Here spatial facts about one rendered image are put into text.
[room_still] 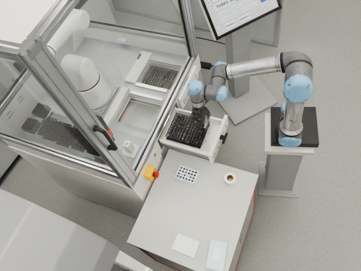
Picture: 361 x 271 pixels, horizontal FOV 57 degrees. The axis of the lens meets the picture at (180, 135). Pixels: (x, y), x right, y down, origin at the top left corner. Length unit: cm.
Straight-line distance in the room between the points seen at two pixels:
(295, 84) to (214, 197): 82
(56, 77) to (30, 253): 54
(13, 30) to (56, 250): 68
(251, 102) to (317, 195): 99
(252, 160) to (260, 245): 70
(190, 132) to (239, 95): 126
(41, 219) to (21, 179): 238
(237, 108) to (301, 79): 166
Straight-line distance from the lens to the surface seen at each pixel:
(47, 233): 109
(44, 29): 109
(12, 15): 126
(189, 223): 192
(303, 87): 149
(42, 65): 110
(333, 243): 273
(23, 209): 109
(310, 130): 211
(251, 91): 320
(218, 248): 183
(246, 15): 243
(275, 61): 163
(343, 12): 406
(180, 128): 201
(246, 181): 198
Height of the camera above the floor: 259
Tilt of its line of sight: 59 degrees down
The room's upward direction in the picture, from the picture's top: 19 degrees counter-clockwise
